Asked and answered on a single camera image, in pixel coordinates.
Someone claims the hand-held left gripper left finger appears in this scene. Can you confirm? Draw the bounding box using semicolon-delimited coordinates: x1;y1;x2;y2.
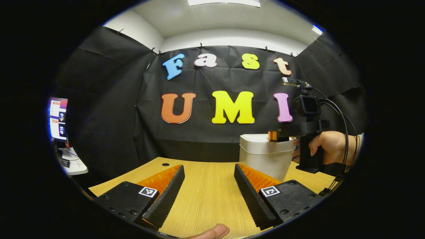
94;164;186;231

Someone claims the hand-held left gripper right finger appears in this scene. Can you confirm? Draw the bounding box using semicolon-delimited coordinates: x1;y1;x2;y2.
233;163;324;231

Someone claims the white desktop garbage bin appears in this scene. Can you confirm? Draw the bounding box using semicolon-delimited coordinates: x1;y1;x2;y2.
239;134;297;182

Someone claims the wooden desktop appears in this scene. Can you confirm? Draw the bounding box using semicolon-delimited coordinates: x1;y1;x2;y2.
88;157;336;239

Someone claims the black backdrop cloth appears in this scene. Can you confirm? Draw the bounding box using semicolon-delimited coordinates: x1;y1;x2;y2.
55;27;367;187

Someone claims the computer monitor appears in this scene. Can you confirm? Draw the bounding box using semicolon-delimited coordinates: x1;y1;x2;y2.
49;97;68;141

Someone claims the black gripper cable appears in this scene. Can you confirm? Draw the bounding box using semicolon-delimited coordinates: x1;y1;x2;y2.
310;87;358;196

